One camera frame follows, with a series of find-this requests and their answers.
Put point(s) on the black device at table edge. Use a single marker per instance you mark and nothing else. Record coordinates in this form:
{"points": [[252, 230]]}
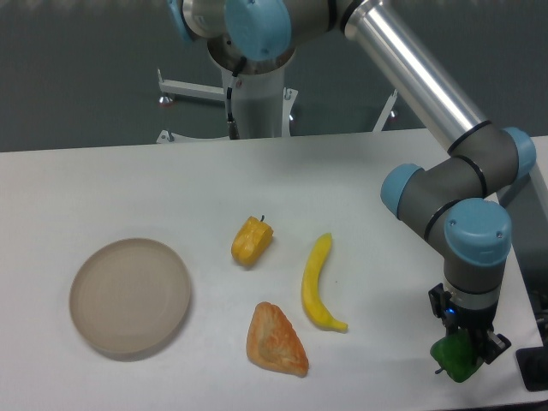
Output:
{"points": [[532, 362]]}

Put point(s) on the green bell pepper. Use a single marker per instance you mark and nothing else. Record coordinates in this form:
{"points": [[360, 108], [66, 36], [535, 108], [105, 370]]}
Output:
{"points": [[456, 355]]}

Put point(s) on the beige round plate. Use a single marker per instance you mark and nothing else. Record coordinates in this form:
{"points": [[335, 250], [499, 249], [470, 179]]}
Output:
{"points": [[130, 297]]}

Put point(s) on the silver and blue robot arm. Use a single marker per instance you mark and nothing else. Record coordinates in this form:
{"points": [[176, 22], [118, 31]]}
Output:
{"points": [[449, 205]]}

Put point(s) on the orange pastry turnover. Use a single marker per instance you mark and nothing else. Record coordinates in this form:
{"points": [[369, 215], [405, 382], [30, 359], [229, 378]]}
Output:
{"points": [[272, 343]]}

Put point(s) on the yellow banana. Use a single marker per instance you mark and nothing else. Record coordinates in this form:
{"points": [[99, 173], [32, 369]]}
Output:
{"points": [[311, 301]]}

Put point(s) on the yellow bell pepper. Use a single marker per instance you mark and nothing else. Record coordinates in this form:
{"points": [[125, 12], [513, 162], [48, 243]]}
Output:
{"points": [[251, 241]]}

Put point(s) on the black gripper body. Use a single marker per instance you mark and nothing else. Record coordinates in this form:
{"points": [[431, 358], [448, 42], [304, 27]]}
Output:
{"points": [[456, 308]]}

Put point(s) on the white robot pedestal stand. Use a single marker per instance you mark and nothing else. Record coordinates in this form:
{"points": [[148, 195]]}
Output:
{"points": [[325, 87]]}

